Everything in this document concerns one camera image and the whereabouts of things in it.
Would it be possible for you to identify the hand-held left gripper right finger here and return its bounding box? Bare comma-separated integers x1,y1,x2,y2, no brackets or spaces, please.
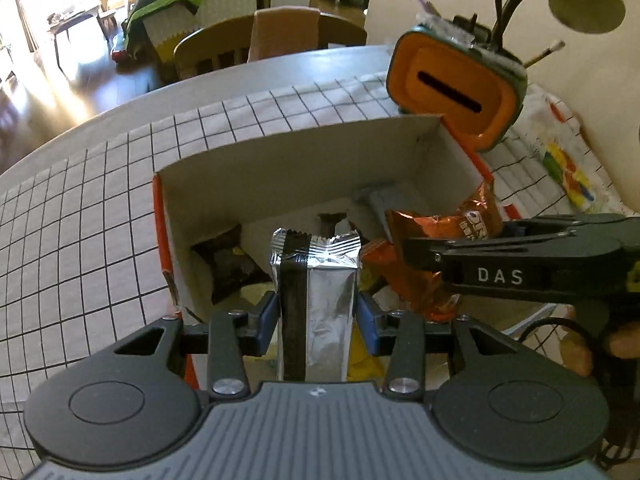
356,290,527,402

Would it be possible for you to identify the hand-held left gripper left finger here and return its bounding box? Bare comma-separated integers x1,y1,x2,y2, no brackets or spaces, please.
112,290,279,402

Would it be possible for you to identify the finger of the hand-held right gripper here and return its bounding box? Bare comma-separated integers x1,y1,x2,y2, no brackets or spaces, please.
501,213,627,237
401,229,577,275

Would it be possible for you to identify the orange foil snack packet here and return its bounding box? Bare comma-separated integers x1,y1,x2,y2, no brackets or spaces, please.
360,180,504,324

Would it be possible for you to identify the yellow snack packet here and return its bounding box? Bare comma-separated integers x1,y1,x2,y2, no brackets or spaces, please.
346,327,389,385

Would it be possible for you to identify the silver foil snack packet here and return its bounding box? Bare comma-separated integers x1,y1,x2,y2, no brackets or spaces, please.
269,227,362,384

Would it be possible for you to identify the orange cardboard box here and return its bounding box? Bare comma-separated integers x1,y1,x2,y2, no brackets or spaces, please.
151,114,496,392

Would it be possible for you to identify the person's right hand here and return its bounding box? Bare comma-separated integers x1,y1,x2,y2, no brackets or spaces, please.
559,322,640,379

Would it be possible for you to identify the colourful plastic bag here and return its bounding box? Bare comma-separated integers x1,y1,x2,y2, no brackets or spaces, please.
515,85,636,222

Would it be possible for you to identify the dark brown snack packet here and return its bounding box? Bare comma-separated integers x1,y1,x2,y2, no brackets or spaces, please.
190,224,264,307

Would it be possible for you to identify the short paint brush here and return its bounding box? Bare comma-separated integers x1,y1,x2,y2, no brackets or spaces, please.
522,41,566,69

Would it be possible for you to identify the black device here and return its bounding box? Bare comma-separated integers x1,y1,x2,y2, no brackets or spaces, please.
452,14,494,51

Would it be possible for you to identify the clear plastic wrapper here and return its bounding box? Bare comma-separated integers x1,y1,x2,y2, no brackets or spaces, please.
417,10,526,69

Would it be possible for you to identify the wooden chair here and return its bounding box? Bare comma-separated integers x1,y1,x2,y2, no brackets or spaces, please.
172,7,369,82

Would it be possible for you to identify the grey sofa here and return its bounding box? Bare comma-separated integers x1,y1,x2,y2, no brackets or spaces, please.
122,0,271,62

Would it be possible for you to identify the coffee table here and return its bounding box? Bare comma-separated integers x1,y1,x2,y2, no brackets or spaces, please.
47,0,109,69

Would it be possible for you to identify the black cable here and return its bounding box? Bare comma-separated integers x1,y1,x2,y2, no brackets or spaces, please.
515,316,640,472

